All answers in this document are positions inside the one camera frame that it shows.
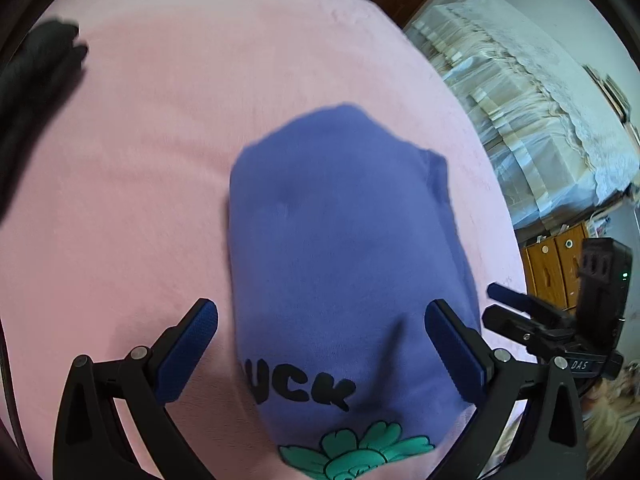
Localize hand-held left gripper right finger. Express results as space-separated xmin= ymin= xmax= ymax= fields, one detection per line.
xmin=423 ymin=298 xmax=588 ymax=480

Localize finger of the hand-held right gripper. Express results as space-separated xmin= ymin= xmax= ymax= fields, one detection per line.
xmin=481 ymin=305 xmax=572 ymax=359
xmin=487 ymin=282 xmax=578 ymax=332

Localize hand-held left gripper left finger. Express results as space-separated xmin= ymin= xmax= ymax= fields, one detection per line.
xmin=52 ymin=298 xmax=221 ymax=480

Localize purple zip hoodie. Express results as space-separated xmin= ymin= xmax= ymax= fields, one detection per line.
xmin=227 ymin=103 xmax=483 ymax=480

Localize wooden drawer cabinet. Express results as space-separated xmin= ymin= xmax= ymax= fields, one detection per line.
xmin=522 ymin=222 xmax=593 ymax=311

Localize pink bed blanket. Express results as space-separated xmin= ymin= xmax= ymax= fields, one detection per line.
xmin=0 ymin=0 xmax=528 ymax=480

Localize flat wooden frames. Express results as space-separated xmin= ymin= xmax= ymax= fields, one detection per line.
xmin=585 ymin=62 xmax=636 ymax=123

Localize black puffer jacket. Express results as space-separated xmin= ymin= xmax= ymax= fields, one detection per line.
xmin=0 ymin=20 xmax=90 ymax=221

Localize black cable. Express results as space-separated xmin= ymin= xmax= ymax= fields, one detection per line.
xmin=0 ymin=320 xmax=28 ymax=466

